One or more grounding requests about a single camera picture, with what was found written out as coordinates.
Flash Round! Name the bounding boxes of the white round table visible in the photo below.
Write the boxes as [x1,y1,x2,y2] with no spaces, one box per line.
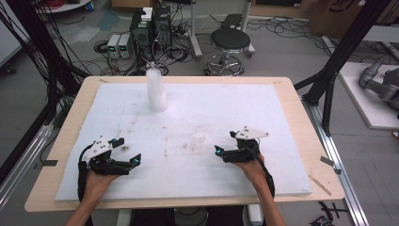
[36,0,92,14]

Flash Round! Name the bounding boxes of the grey metal desk leg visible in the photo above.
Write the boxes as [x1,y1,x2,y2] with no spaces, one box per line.
[187,0,204,61]
[239,0,256,58]

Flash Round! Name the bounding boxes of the aluminium floor rail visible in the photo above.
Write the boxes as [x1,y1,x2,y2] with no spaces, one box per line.
[301,96,372,226]
[0,123,55,210]

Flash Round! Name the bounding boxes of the tangle of black floor cables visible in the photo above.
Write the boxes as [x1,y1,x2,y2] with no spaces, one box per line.
[247,16,326,48]

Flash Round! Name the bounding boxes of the small white box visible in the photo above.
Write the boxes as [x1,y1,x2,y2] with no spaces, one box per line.
[140,7,154,23]

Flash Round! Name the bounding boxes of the right hand-held gripper black cable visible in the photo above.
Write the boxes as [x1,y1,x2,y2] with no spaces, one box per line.
[247,143,277,200]

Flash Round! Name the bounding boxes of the person's left leg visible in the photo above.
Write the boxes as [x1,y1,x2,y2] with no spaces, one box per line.
[130,208,177,226]

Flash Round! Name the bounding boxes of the black round stool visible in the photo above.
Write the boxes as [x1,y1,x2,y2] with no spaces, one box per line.
[204,27,252,77]

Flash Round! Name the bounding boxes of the person's right leg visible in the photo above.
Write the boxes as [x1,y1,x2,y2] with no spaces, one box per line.
[205,205,247,226]

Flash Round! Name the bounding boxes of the brown cardboard box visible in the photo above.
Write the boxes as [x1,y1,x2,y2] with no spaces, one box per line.
[307,0,399,40]

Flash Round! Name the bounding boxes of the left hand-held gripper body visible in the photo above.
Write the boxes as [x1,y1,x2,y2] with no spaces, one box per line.
[81,136,132,176]

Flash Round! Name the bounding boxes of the coiled black cable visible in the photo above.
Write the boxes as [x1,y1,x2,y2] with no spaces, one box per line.
[93,40,109,55]

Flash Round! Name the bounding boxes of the white floor board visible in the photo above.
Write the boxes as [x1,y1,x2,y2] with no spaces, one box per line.
[338,61,399,131]

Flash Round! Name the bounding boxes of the white panel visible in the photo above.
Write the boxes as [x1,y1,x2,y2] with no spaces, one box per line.
[0,0,24,69]

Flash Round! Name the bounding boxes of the white plastic bottle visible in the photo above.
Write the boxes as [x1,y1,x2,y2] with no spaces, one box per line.
[145,67,168,113]

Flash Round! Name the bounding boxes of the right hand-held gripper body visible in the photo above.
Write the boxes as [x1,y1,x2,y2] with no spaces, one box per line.
[223,125,270,164]

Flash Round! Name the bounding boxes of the black metal frame post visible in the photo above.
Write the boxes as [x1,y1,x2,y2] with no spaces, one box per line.
[294,0,393,137]
[6,0,91,126]

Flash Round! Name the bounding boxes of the flat black device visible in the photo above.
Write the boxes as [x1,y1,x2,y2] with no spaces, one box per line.
[220,13,245,30]

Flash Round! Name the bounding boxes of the white foam mat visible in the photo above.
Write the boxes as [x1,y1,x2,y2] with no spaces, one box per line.
[55,82,313,202]

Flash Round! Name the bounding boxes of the left hand-held gripper black cable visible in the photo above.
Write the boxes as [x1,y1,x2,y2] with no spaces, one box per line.
[77,146,95,226]

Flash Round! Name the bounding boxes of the hand-held gripper black cable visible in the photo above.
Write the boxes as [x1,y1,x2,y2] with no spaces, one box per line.
[77,146,95,226]
[247,143,277,200]

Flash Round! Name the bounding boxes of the black computer tower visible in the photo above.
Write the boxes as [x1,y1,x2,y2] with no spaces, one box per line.
[152,5,173,49]
[129,10,155,61]

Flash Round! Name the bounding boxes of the person's leg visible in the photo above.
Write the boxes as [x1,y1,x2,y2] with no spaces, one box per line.
[205,205,247,226]
[130,208,177,226]

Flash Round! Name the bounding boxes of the person's left hand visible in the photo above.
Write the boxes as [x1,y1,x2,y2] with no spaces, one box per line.
[84,169,122,202]

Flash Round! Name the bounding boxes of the person's right hand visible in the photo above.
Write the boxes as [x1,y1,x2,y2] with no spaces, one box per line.
[240,153,271,190]

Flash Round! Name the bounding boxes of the grey bench power supply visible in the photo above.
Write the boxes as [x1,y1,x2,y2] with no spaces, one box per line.
[118,33,133,59]
[106,33,122,59]

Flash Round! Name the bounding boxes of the black floor bracket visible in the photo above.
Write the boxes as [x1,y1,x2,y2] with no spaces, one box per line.
[317,201,350,221]

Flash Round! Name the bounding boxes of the white table leg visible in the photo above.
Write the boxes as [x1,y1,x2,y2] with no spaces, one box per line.
[247,203,263,226]
[116,208,134,226]

